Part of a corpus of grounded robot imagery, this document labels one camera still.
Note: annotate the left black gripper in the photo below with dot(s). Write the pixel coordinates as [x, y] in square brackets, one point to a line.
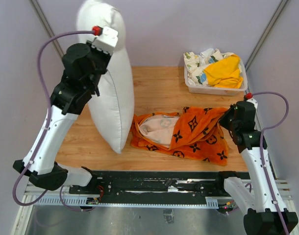
[107, 56]

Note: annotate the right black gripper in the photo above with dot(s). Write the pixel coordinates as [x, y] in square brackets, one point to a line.
[222, 120]

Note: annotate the orange patterned pillowcase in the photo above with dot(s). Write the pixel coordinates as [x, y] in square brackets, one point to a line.
[194, 134]

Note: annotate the white pillow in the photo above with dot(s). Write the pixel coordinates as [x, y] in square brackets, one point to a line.
[112, 110]

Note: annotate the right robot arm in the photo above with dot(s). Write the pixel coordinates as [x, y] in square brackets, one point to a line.
[264, 210]

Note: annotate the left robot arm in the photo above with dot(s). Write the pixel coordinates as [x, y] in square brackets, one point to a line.
[84, 64]

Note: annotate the yellow cloth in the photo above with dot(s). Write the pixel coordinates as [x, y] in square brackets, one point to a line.
[225, 73]

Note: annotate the white plastic basket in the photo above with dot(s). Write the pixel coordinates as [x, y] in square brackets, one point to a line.
[218, 91]

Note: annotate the white printed cloth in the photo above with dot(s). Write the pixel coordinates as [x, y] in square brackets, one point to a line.
[195, 64]

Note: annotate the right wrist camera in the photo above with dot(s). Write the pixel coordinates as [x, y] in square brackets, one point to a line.
[249, 98]

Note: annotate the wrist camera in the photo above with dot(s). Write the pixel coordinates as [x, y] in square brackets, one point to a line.
[105, 39]
[249, 98]

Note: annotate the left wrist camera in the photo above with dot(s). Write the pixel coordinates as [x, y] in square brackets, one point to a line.
[105, 39]

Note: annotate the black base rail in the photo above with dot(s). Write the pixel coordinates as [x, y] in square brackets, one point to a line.
[206, 183]

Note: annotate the left aluminium frame post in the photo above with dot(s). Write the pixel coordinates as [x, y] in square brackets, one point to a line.
[52, 37]

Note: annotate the aluminium frame post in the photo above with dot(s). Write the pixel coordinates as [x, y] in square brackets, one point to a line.
[266, 32]
[52, 37]

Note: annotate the white slotted cable duct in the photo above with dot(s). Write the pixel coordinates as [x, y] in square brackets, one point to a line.
[142, 200]

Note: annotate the right aluminium frame post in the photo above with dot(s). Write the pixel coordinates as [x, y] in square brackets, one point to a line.
[266, 32]

